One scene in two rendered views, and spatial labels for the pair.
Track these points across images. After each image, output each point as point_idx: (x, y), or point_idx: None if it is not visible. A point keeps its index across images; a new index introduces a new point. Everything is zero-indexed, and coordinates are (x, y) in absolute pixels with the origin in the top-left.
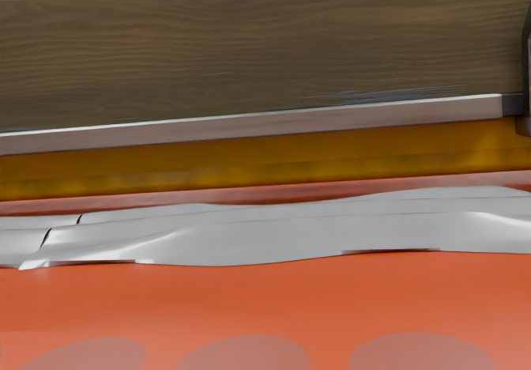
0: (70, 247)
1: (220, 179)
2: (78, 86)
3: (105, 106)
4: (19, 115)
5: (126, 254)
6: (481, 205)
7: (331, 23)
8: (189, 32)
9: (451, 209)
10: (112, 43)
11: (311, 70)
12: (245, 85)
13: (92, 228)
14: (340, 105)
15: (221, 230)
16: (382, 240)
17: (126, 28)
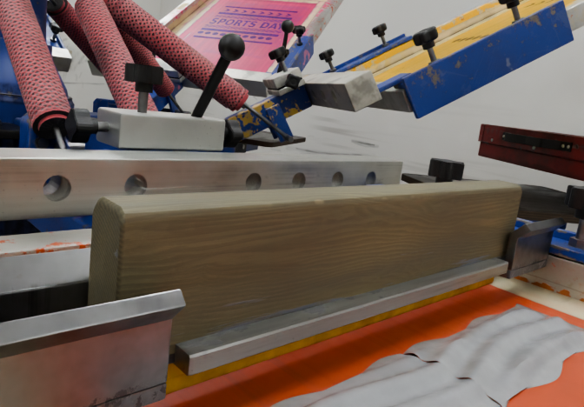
0: (494, 389)
1: (401, 310)
2: (372, 264)
3: (381, 276)
4: (337, 289)
5: (521, 385)
6: (549, 325)
7: (467, 225)
8: (424, 229)
9: (544, 328)
10: (394, 235)
11: (456, 250)
12: (435, 258)
13: (482, 373)
14: (460, 266)
15: (532, 362)
16: (563, 352)
17: (401, 226)
